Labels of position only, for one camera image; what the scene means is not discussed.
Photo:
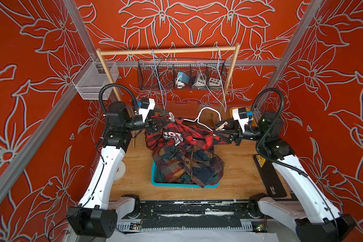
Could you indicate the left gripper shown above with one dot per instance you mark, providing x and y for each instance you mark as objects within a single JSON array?
[{"x": 152, "y": 126}]

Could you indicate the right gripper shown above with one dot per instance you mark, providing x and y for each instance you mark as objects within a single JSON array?
[{"x": 236, "y": 136}]

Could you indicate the beige clothespin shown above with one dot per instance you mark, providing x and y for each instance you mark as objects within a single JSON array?
[{"x": 222, "y": 126}]

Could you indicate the red black plaid shirt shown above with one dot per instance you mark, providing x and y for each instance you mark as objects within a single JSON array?
[{"x": 175, "y": 133}]

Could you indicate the white wire hanger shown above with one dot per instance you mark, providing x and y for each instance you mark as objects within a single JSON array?
[
  {"x": 207, "y": 118},
  {"x": 223, "y": 103},
  {"x": 154, "y": 75}
]

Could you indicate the dark plaid shirt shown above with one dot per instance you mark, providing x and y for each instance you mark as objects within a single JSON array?
[{"x": 188, "y": 164}]

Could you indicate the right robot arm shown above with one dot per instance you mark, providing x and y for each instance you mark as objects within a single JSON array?
[{"x": 319, "y": 220}]

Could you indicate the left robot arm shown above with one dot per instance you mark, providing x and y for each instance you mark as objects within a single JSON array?
[{"x": 93, "y": 217}]

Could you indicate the yellow plastic tray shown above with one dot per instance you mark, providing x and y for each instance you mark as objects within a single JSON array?
[{"x": 232, "y": 110}]

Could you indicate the red brown box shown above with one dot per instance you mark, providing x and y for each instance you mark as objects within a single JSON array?
[{"x": 182, "y": 108}]

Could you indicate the white dotted box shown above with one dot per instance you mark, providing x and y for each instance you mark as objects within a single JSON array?
[{"x": 213, "y": 82}]

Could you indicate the teal plastic basket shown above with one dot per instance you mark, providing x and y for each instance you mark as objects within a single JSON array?
[{"x": 154, "y": 173}]

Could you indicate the white tape roll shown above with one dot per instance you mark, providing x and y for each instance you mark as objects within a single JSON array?
[{"x": 120, "y": 171}]

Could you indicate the white power adapter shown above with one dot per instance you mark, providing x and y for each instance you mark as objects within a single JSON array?
[{"x": 199, "y": 81}]

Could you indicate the white mesh basket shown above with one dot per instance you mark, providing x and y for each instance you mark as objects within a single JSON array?
[{"x": 90, "y": 79}]

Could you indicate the wooden hanging rack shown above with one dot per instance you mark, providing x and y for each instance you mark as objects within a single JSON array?
[{"x": 236, "y": 48}]

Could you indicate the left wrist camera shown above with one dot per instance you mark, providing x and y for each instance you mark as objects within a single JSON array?
[{"x": 147, "y": 104}]

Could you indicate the black wire basket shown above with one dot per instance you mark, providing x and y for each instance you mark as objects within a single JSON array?
[{"x": 165, "y": 74}]

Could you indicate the teal charger with cable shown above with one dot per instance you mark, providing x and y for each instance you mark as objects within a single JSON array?
[{"x": 182, "y": 79}]

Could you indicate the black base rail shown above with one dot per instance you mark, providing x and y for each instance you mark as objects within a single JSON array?
[{"x": 187, "y": 215}]

